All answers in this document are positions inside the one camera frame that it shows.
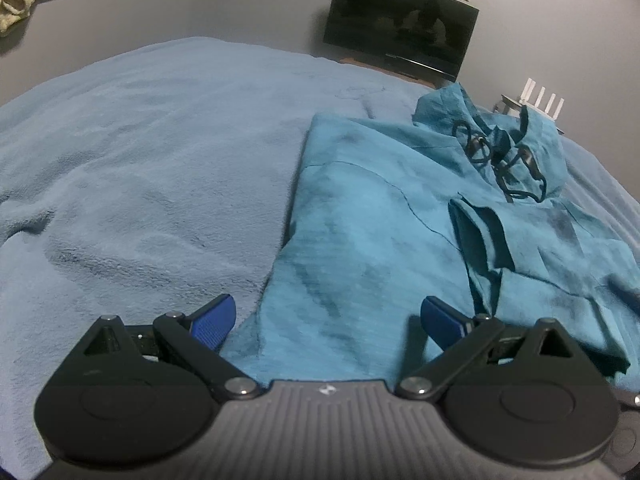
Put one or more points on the blue fleece blanket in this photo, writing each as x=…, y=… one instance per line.
x=125, y=160

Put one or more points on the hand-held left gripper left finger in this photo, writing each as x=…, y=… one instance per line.
x=214, y=321

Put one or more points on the wooden television stand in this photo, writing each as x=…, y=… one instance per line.
x=367, y=66

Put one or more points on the teal hoodie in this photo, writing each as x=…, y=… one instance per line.
x=360, y=240

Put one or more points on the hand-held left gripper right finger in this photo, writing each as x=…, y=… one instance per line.
x=442, y=321

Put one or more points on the black television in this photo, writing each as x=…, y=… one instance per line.
x=400, y=20

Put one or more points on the white router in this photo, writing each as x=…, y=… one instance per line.
x=537, y=100

